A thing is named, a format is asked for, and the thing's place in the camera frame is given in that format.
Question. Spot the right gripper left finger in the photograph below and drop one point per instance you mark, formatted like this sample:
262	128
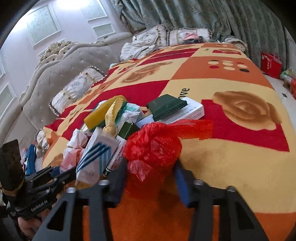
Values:
65	221

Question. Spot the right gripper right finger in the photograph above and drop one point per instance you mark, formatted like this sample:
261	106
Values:
221	213

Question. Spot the green white medicine box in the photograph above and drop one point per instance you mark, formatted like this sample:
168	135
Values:
127	130

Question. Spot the yellow cloth strip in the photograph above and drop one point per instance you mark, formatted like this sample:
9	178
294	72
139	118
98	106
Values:
110	117

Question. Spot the person's left hand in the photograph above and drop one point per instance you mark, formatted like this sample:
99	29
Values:
31	226

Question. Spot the blue striped white box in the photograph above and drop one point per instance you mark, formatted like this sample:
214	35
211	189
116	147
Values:
97	154

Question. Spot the crumpled white pink tissue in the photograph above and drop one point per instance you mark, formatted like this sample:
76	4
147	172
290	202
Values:
74	150

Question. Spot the patterned orange red blanket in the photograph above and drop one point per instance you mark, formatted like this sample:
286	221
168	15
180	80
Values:
244	139

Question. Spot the yellow sponge block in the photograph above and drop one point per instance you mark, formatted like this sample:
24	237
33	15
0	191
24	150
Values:
98	115

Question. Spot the teal white small box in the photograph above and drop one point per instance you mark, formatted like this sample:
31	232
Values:
130	113

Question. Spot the dark green packet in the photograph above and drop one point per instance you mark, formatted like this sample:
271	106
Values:
165	106

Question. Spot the embroidered bolster pillow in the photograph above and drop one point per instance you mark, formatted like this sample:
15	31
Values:
75	89

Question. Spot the long white medicine box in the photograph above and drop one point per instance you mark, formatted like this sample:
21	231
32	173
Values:
192	111

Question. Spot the beige tufted headboard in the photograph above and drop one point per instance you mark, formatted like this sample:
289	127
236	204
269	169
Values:
52	76

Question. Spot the white folded quilt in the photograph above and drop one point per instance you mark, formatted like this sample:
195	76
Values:
130	51

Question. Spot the red gift bag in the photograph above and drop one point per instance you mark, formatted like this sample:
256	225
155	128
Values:
271	65

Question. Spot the cream embroidered pillow left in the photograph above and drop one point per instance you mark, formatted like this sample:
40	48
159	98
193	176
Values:
156	35

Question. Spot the cream embroidered pillow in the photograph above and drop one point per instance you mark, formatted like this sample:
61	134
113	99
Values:
179	36
156	35

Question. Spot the cream embroidered pillow right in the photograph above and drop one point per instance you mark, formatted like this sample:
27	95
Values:
179	36

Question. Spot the green patterned curtain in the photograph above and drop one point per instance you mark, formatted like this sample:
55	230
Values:
250	21

